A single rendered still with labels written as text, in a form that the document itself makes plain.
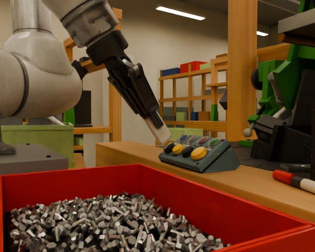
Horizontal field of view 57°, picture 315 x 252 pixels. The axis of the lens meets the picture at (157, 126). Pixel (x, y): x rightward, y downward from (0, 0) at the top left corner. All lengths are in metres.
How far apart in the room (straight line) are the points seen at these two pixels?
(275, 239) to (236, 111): 1.12
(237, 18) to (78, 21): 0.94
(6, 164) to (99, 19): 0.29
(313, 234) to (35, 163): 0.46
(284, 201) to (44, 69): 0.61
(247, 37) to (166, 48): 8.02
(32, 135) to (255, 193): 0.94
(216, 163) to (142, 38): 8.44
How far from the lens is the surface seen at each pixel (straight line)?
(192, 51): 9.98
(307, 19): 0.43
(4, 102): 0.71
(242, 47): 1.33
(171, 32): 9.57
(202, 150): 0.51
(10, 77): 0.71
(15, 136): 1.21
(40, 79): 0.76
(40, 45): 0.80
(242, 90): 1.30
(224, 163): 0.53
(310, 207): 0.36
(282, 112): 0.74
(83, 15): 0.53
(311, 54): 0.65
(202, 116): 6.67
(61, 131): 1.20
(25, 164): 0.57
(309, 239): 0.24
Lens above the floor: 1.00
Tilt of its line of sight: 2 degrees down
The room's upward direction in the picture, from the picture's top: straight up
